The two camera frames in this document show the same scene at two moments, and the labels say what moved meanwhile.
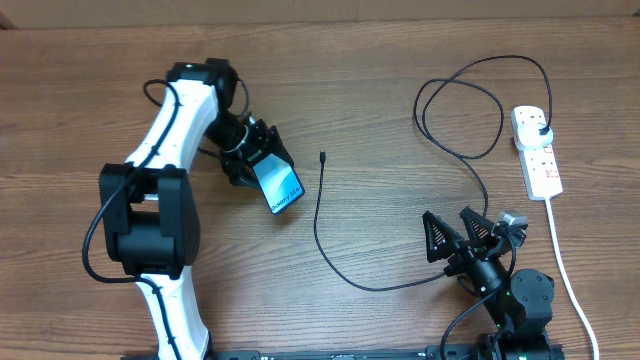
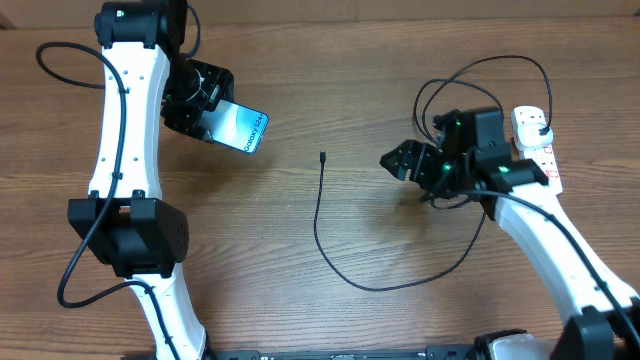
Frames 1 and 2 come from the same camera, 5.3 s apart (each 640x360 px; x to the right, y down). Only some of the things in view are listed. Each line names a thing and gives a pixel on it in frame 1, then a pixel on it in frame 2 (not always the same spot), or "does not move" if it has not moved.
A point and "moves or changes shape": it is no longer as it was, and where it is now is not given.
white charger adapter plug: (529, 134) does not move
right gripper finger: (441, 241) -> (398, 161)
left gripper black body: (246, 145) -> (193, 88)
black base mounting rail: (456, 353) does not move
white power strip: (538, 164) does not move
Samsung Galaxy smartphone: (278, 181) moves or changes shape
